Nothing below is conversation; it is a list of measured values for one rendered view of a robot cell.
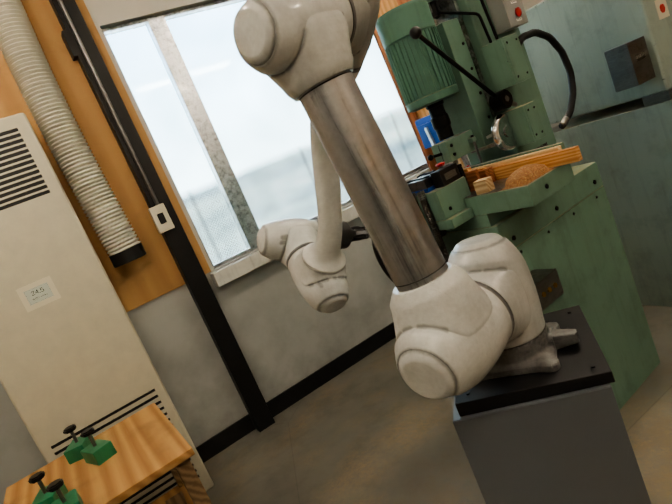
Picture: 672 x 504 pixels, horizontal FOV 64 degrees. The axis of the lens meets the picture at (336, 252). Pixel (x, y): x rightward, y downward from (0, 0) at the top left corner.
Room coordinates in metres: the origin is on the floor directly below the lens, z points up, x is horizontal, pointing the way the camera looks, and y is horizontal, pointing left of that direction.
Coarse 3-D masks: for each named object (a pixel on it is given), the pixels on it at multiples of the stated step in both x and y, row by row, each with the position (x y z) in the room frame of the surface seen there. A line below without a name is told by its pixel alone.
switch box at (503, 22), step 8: (488, 0) 1.82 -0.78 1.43; (496, 0) 1.79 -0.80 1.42; (504, 0) 1.78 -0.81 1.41; (512, 0) 1.80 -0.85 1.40; (520, 0) 1.82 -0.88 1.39; (488, 8) 1.83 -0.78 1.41; (496, 8) 1.80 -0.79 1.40; (504, 8) 1.78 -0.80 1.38; (512, 8) 1.79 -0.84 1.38; (520, 8) 1.81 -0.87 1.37; (496, 16) 1.81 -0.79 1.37; (504, 16) 1.78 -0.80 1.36; (512, 16) 1.78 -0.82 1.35; (520, 16) 1.80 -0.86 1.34; (496, 24) 1.82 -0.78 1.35; (504, 24) 1.79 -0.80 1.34; (512, 24) 1.78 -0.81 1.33; (520, 24) 1.80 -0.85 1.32; (504, 32) 1.83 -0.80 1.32
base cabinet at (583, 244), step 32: (576, 224) 1.69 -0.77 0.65; (608, 224) 1.78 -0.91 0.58; (544, 256) 1.59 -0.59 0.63; (576, 256) 1.66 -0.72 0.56; (608, 256) 1.75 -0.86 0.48; (576, 288) 1.64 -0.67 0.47; (608, 288) 1.72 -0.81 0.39; (608, 320) 1.69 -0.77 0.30; (640, 320) 1.78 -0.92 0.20; (608, 352) 1.66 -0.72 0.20; (640, 352) 1.75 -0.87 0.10; (640, 384) 1.72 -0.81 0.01
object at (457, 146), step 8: (456, 136) 1.76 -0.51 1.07; (464, 136) 1.77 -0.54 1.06; (440, 144) 1.74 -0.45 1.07; (448, 144) 1.73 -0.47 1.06; (456, 144) 1.75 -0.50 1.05; (464, 144) 1.77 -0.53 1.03; (472, 144) 1.78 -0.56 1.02; (440, 152) 1.75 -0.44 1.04; (448, 152) 1.73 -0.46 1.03; (456, 152) 1.74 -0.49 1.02; (464, 152) 1.76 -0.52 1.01; (440, 160) 1.77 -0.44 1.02; (448, 160) 1.74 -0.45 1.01; (456, 160) 1.77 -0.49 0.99
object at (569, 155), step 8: (552, 152) 1.48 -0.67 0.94; (560, 152) 1.45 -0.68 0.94; (568, 152) 1.43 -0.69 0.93; (576, 152) 1.41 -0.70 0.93; (520, 160) 1.57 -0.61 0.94; (528, 160) 1.54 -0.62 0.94; (536, 160) 1.52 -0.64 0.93; (544, 160) 1.49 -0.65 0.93; (552, 160) 1.47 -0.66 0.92; (560, 160) 1.45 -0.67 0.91; (568, 160) 1.43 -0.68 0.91; (576, 160) 1.42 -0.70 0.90; (496, 168) 1.64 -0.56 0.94; (504, 168) 1.61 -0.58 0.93; (512, 168) 1.59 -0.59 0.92; (496, 176) 1.65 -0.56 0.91; (504, 176) 1.62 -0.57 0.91
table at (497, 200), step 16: (544, 176) 1.42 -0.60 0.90; (560, 176) 1.46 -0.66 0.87; (496, 192) 1.47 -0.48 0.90; (512, 192) 1.43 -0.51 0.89; (528, 192) 1.39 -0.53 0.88; (544, 192) 1.41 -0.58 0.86; (480, 208) 1.54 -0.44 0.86; (496, 208) 1.49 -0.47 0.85; (512, 208) 1.44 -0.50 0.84; (448, 224) 1.53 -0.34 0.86
